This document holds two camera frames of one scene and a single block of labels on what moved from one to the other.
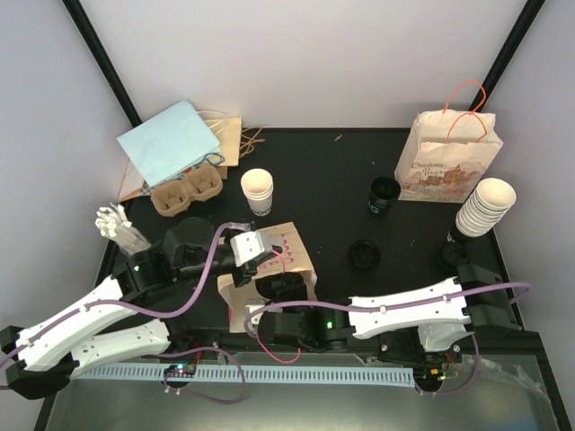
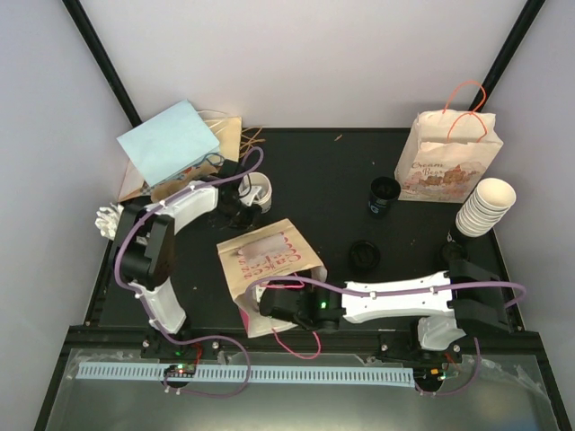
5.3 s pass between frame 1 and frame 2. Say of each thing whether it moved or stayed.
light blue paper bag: stayed
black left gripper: moved
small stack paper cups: stayed
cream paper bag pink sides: moved
